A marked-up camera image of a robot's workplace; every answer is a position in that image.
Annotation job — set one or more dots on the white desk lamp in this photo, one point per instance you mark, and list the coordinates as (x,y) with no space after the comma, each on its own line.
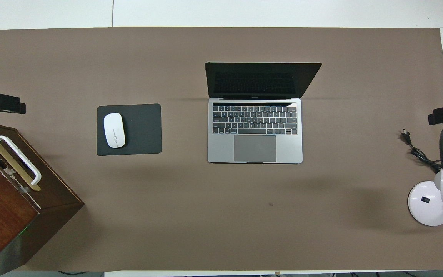
(427,207)

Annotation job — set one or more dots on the dark brown wooden box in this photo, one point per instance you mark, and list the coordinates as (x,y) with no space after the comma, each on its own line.
(2,215)

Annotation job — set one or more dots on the black mouse pad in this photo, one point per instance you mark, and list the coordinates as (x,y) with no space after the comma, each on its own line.
(144,130)

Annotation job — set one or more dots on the brown table mat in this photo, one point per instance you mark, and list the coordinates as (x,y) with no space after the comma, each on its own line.
(206,215)

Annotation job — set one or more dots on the silver grey laptop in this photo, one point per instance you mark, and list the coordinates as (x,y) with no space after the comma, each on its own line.
(221,150)

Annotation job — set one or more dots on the white computer mouse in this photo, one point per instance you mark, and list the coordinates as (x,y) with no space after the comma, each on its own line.
(114,129)

